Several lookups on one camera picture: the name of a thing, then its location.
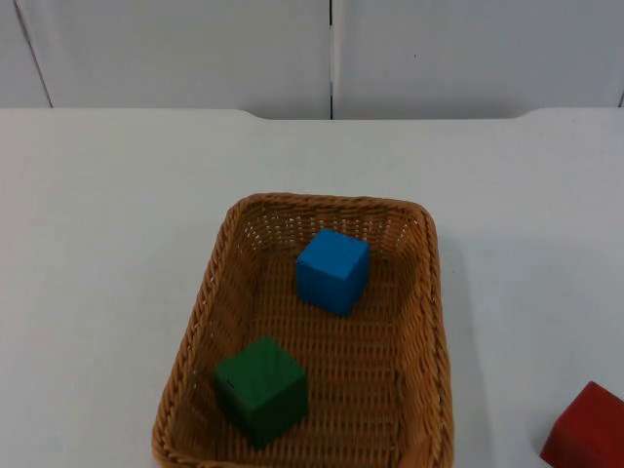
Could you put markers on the pale brown wicker basket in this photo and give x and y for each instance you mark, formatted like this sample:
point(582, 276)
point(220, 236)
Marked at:
point(361, 361)

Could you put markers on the green cube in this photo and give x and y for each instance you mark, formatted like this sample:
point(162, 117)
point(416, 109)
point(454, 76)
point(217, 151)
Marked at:
point(261, 390)

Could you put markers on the blue cube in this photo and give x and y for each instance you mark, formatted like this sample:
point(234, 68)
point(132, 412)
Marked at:
point(331, 273)

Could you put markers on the red cube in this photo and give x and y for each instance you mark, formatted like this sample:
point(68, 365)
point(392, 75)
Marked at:
point(587, 429)

